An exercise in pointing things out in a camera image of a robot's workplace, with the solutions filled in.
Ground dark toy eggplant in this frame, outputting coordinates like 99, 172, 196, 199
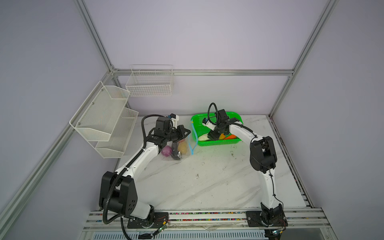
171, 142, 181, 161

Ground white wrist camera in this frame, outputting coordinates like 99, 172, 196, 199
202, 118, 216, 131
168, 114, 180, 129

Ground orange toy carrot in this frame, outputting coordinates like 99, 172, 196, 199
225, 135, 237, 140

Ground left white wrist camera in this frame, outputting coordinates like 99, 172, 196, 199
168, 114, 180, 129

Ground yellow toy lemon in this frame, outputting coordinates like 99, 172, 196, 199
178, 141, 189, 155

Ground black corrugated cable left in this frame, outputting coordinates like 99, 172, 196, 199
101, 113, 164, 240

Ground white mesh shelf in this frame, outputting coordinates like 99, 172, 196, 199
69, 82, 130, 142
96, 108, 139, 159

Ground white toy radish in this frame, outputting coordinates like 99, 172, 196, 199
198, 134, 210, 142

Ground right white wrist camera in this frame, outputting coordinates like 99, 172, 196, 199
202, 118, 216, 131

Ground white wire wall basket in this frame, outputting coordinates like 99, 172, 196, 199
126, 65, 174, 97

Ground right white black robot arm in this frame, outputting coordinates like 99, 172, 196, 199
203, 110, 286, 227

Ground purple toy onion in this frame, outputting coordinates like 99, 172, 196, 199
161, 146, 172, 158

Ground clear zip bag blue zipper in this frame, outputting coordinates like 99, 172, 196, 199
160, 121, 198, 161

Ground black corrugated cable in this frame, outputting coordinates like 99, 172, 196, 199
207, 102, 219, 125
101, 113, 164, 240

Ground white mesh lower shelf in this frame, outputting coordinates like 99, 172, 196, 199
96, 108, 139, 159

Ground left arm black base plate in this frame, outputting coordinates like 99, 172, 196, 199
125, 212, 169, 229

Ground aluminium front rail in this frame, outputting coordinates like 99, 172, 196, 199
82, 208, 331, 232

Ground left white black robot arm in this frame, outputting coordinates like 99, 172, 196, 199
99, 114, 191, 225

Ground white mesh upper shelf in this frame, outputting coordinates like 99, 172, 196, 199
69, 82, 130, 142

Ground black corrugated cable right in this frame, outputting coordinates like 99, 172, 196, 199
207, 102, 219, 125

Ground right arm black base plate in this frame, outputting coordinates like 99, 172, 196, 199
246, 210, 288, 228

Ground green plastic basket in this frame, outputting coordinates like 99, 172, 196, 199
191, 114, 241, 147

